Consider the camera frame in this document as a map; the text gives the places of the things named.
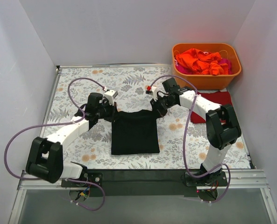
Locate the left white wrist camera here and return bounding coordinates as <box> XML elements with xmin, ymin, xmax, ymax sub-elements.
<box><xmin>103</xmin><ymin>87</ymin><xmax>118</xmax><ymax>105</ymax></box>

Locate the aluminium frame rail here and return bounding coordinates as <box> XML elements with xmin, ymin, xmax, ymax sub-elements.
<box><xmin>9</xmin><ymin>169</ymin><xmax>277</xmax><ymax>224</ymax></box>

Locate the black t shirt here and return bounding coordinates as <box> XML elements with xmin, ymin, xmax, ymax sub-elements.
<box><xmin>111</xmin><ymin>110</ymin><xmax>160</xmax><ymax>155</ymax></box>

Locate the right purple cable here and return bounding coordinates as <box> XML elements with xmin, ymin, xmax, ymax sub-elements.
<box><xmin>149</xmin><ymin>75</ymin><xmax>231</xmax><ymax>204</ymax></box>

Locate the folded dark red t shirt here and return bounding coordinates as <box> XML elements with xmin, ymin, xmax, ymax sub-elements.
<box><xmin>191</xmin><ymin>91</ymin><xmax>233</xmax><ymax>124</ymax></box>

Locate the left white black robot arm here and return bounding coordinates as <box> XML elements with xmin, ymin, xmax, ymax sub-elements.
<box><xmin>26</xmin><ymin>90</ymin><xmax>118</xmax><ymax>187</ymax></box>

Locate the orange plastic laundry basket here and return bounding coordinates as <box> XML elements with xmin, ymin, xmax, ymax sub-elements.
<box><xmin>172</xmin><ymin>43</ymin><xmax>241</xmax><ymax>90</ymax></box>

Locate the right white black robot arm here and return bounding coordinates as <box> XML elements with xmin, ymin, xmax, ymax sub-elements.
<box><xmin>146</xmin><ymin>76</ymin><xmax>241</xmax><ymax>186</ymax></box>

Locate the floral patterned table mat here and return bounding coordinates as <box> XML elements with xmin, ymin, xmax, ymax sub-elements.
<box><xmin>43</xmin><ymin>66</ymin><xmax>209</xmax><ymax>169</ymax></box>

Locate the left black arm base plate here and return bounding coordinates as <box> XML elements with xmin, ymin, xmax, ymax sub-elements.
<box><xmin>61</xmin><ymin>172</ymin><xmax>103</xmax><ymax>188</ymax></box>

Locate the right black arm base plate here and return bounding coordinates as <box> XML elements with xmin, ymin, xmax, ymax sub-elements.
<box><xmin>181</xmin><ymin>169</ymin><xmax>228</xmax><ymax>187</ymax></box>

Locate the orange t shirt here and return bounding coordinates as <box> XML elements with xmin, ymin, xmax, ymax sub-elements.
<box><xmin>174</xmin><ymin>48</ymin><xmax>222</xmax><ymax>72</ymax></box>

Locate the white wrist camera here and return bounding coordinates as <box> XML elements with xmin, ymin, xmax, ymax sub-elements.
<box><xmin>145</xmin><ymin>86</ymin><xmax>159</xmax><ymax>101</ymax></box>
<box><xmin>103</xmin><ymin>87</ymin><xmax>118</xmax><ymax>105</ymax></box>

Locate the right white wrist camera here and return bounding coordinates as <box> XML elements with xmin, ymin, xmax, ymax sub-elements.
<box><xmin>145</xmin><ymin>86</ymin><xmax>159</xmax><ymax>101</ymax></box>

